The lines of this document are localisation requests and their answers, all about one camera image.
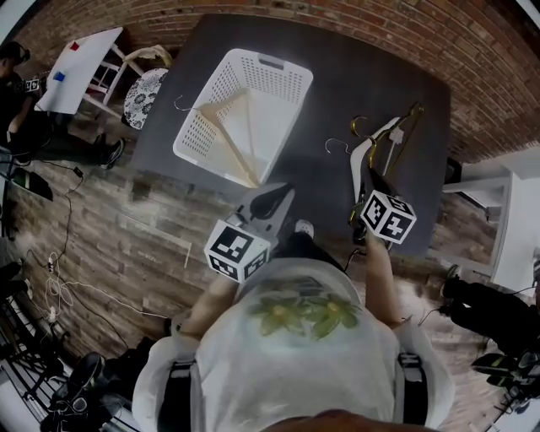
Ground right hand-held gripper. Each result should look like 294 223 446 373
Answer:
351 167 419 246

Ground white floor cable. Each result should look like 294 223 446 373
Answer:
26 250 170 322

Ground thin brass metal hanger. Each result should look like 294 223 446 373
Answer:
348 102 425 225

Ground wooden chair floral cushion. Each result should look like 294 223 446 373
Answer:
121 43 175 132

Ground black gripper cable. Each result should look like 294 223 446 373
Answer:
342 246 366 273

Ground white folding table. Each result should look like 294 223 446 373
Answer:
34 25 141 120

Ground white desk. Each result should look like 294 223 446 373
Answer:
427 144 540 297

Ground person's black trousers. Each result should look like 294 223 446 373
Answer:
268 229 352 280

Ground black green bag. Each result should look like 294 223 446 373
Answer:
13 168 54 202

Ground light wooden hanger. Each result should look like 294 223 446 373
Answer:
174 90 272 189

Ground white plastic hanger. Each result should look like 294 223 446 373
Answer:
324 116 407 212

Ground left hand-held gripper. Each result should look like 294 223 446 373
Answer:
203 182 297 285

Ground person's left forearm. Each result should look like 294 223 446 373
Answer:
178 273 240 339

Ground person's right forearm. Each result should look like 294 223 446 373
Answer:
363 235 404 329

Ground black harness strap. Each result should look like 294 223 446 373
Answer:
396 351 430 425
157 359 200 432

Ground white plastic laundry basket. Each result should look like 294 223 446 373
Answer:
172 47 315 187

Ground black floor cable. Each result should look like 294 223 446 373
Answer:
24 165 86 272

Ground person's white floral shirt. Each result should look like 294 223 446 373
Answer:
132 256 457 432

